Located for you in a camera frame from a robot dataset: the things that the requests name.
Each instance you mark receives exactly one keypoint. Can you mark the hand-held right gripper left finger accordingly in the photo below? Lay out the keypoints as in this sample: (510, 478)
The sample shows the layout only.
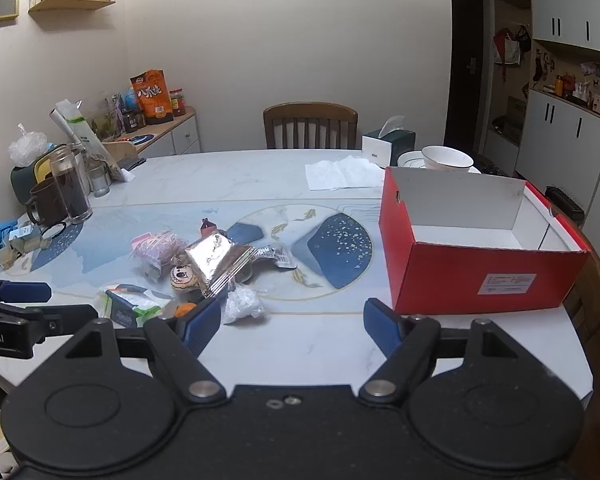
(202, 327)

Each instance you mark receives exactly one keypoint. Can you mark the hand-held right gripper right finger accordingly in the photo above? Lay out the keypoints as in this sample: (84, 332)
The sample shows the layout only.
(382, 330)

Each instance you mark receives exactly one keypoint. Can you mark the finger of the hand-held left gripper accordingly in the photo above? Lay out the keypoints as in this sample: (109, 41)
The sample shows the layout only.
(25, 292)
(65, 320)

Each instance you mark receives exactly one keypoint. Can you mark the small orange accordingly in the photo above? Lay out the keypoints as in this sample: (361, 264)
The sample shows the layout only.
(184, 310)

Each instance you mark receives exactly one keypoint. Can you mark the green white wipes packet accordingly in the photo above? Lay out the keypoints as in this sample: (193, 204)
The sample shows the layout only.
(130, 305)

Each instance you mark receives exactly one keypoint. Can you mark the silver foil packet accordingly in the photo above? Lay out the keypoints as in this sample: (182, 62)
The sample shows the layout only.
(215, 260)

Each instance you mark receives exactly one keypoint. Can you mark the purple snack packet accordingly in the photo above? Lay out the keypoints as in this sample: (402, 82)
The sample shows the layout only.
(157, 250)

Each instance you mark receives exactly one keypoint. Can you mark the red cardboard box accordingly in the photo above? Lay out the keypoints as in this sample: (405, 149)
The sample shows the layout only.
(455, 270)

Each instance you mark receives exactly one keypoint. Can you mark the clear white snack packet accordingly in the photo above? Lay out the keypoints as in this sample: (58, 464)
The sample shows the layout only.
(280, 256)

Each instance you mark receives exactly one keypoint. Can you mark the white marble desktop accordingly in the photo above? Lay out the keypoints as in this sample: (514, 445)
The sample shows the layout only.
(300, 345)

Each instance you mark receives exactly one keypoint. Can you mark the brown mug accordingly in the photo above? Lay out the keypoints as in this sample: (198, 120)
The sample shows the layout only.
(45, 205)

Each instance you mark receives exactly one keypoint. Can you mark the blue patterned table mat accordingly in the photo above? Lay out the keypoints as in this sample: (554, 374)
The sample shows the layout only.
(330, 240)

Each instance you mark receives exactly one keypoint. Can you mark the dark green kettle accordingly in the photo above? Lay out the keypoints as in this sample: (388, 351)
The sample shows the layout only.
(22, 180)

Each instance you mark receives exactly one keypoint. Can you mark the glass jar of dark liquid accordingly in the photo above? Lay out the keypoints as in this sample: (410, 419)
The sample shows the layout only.
(72, 190)

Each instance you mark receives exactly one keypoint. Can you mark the white paper napkin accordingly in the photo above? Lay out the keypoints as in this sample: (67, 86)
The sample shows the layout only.
(340, 174)

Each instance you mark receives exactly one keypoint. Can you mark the black pouch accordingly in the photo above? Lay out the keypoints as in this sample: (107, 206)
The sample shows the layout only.
(130, 163)

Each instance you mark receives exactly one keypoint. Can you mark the white plate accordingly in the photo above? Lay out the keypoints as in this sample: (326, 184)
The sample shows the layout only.
(410, 161)

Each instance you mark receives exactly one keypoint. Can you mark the clear green print plastic bag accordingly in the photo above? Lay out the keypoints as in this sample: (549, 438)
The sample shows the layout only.
(92, 135)

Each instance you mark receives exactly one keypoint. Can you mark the green white tissue box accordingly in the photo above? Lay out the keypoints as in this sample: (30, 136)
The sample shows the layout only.
(385, 147)

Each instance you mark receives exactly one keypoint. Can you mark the white bowl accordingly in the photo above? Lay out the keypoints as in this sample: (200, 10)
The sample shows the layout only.
(446, 158)

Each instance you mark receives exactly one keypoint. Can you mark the white side cabinet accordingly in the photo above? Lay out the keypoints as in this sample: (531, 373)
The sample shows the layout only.
(177, 135)

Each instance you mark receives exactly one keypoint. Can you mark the wooden round back chair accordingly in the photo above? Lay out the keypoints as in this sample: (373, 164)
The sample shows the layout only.
(592, 290)

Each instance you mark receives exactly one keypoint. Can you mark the wooden slat back chair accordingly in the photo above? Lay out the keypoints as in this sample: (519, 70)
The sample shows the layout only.
(310, 127)

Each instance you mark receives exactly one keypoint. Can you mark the black rack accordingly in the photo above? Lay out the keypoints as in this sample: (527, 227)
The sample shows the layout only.
(565, 202)

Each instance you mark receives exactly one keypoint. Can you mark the red sauce jar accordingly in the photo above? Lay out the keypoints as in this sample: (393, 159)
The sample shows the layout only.
(177, 102)

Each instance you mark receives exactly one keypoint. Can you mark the orange snack bag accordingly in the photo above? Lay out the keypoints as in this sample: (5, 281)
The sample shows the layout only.
(152, 97)

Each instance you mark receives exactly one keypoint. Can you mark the white lower cabinet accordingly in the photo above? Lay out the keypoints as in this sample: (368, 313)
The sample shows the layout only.
(560, 145)

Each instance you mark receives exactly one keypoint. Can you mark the dark door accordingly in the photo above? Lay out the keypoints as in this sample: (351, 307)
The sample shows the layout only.
(467, 60)

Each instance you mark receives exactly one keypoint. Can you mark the red hanging bag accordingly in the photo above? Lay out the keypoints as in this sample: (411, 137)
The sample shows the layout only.
(506, 47)

